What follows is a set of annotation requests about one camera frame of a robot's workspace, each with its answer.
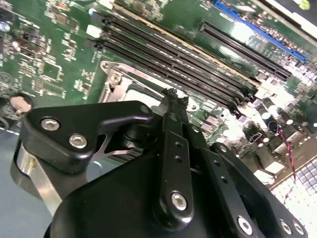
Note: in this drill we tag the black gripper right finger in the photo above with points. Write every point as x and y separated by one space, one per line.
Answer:
213 173

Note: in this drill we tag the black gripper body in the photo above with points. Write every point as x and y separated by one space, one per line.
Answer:
111 210

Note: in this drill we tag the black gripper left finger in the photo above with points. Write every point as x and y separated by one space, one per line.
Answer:
99 116

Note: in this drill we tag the metal socket cover frame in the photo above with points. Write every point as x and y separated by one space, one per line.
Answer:
121 85

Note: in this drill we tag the small silver CPU plate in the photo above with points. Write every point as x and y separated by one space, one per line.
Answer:
142 96

